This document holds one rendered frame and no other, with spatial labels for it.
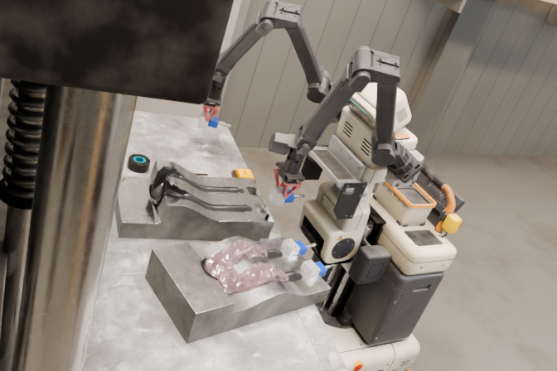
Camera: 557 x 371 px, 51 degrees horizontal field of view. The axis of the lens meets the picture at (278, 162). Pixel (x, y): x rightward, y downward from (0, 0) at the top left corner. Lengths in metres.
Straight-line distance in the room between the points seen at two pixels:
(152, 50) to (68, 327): 0.27
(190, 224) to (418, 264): 0.93
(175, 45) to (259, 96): 3.81
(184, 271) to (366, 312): 1.12
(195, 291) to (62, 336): 1.06
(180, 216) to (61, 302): 1.36
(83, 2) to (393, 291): 2.16
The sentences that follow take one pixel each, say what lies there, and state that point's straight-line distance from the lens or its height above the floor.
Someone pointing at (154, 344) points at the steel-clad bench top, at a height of 0.80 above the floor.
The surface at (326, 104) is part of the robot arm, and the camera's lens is 1.71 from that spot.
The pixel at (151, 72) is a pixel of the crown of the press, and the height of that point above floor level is 1.82.
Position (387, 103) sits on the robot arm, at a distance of 1.69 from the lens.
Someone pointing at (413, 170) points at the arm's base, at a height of 1.19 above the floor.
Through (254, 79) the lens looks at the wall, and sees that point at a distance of 4.06.
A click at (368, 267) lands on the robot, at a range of 2.28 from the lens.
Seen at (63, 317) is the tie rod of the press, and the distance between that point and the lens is 0.51.
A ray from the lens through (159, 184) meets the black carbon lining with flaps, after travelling 1.98.
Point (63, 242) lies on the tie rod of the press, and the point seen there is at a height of 1.66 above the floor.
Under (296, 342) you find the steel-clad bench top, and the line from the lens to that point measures 1.70.
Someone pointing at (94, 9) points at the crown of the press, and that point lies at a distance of 0.33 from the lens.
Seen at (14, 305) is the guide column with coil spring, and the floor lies 1.19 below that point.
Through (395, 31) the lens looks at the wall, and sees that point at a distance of 4.53.
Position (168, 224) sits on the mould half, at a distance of 1.85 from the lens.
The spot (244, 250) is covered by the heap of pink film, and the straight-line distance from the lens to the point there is 1.74.
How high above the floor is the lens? 1.95
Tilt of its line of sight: 27 degrees down
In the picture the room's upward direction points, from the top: 19 degrees clockwise
